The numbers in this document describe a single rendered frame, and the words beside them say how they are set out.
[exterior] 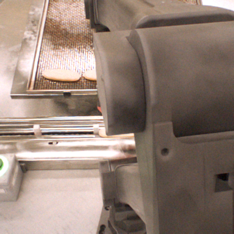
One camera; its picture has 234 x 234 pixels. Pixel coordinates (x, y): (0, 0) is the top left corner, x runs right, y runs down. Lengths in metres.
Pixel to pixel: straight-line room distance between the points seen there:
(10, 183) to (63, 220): 0.13
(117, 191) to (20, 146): 0.32
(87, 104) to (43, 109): 0.12
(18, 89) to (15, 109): 0.07
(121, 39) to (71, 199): 0.53
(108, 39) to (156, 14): 0.03
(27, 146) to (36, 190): 0.10
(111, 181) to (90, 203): 0.20
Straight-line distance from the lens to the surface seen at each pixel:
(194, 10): 0.19
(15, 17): 1.29
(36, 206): 0.67
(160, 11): 0.19
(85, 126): 0.73
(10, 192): 0.65
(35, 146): 0.70
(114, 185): 0.46
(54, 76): 0.80
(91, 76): 0.79
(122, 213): 0.52
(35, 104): 0.86
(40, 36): 0.93
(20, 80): 0.83
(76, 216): 0.64
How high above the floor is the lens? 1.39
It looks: 46 degrees down
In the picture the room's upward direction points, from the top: straight up
